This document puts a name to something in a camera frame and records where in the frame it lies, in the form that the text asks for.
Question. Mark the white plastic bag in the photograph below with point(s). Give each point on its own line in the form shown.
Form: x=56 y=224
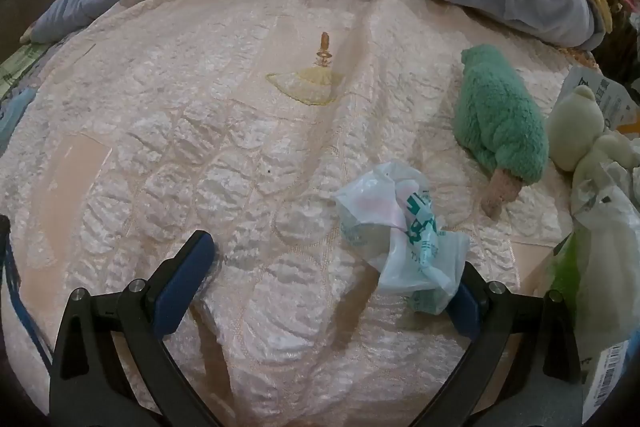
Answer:
x=395 y=227

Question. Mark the clear plastic bag barcode label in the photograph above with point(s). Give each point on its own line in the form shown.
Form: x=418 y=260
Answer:
x=610 y=247

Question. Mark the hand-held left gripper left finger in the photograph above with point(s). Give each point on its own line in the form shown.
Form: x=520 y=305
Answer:
x=180 y=277

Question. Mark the white printed paper bag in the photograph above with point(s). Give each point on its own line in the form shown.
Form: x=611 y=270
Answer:
x=615 y=99

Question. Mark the cream plush toy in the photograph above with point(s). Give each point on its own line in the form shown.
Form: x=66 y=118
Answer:
x=575 y=132

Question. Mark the green plush sock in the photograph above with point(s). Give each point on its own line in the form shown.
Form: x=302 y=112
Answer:
x=500 y=117

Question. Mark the green checked sheet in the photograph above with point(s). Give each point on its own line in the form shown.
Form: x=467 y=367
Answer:
x=15 y=72

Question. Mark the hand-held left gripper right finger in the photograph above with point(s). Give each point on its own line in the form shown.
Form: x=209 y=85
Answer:
x=467 y=307

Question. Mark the pink quilted bedspread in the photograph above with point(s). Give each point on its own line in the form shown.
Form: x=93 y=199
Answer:
x=200 y=107

